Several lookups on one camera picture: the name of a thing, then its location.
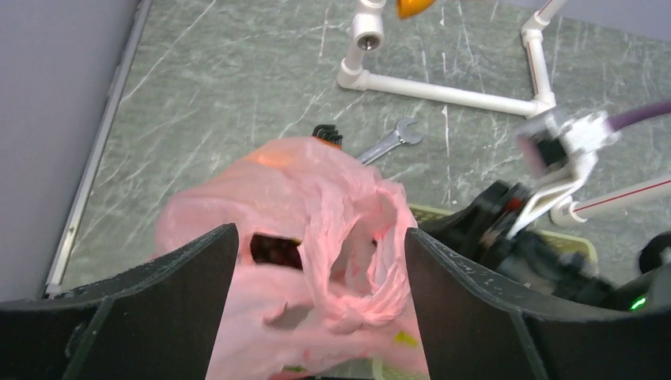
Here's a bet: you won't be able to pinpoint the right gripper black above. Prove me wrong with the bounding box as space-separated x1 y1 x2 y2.
419 181 670 311

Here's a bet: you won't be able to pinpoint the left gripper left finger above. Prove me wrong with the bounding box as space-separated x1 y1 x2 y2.
1 224 238 379

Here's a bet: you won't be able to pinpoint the orange tap valve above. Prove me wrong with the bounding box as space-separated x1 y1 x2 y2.
396 0 435 20

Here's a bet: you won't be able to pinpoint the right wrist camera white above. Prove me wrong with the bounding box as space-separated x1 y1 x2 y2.
506 108 620 238

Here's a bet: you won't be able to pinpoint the white PVC pipe frame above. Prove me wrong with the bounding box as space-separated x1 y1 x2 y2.
335 0 671 227

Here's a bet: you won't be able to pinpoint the dark red fake grapes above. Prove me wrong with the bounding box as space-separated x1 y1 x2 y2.
250 234 303 270

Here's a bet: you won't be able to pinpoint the pale green plastic basket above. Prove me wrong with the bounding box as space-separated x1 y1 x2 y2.
369 203 600 380

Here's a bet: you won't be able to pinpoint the silver open-end wrench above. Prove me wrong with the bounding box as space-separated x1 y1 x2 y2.
357 118 423 165

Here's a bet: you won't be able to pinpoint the pink plastic bag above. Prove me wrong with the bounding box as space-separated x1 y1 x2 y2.
154 137 428 379

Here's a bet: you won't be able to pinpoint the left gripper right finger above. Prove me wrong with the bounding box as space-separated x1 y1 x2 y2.
405 229 670 379

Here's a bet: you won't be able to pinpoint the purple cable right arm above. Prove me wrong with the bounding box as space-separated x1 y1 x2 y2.
607 101 671 132

